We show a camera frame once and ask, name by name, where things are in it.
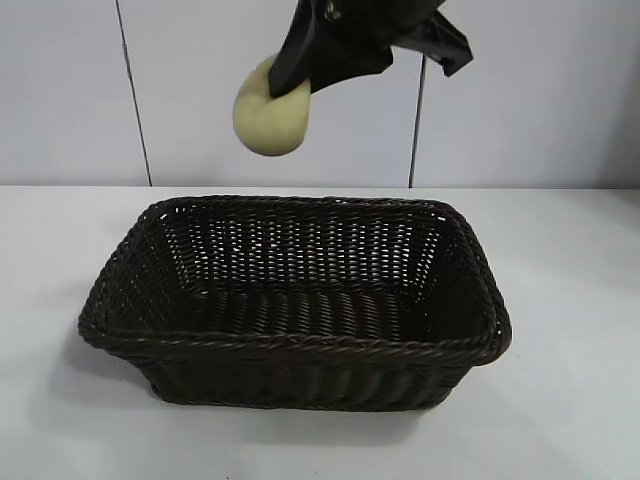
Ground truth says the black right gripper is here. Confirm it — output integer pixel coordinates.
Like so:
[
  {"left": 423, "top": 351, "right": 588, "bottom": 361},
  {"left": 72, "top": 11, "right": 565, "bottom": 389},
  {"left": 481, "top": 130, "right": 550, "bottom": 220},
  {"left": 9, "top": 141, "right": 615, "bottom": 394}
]
[{"left": 269, "top": 0, "right": 447, "bottom": 98}]

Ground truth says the pale yellow egg yolk pastry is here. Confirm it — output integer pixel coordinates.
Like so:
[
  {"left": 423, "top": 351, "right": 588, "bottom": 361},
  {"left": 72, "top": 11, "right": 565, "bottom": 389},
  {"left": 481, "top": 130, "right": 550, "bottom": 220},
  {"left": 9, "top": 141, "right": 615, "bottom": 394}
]
[{"left": 232, "top": 54, "right": 314, "bottom": 159}]

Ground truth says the dark brown wicker basket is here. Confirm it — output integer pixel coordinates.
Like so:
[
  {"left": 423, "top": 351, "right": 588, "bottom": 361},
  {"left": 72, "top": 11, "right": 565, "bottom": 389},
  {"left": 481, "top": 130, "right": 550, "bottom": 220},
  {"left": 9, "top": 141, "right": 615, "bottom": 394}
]
[{"left": 77, "top": 194, "right": 514, "bottom": 414}]

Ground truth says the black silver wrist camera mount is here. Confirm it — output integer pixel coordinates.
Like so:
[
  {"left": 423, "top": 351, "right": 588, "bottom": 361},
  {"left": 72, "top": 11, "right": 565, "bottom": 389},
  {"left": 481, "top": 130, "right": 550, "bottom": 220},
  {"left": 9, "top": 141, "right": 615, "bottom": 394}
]
[{"left": 394, "top": 10, "right": 474, "bottom": 79}]

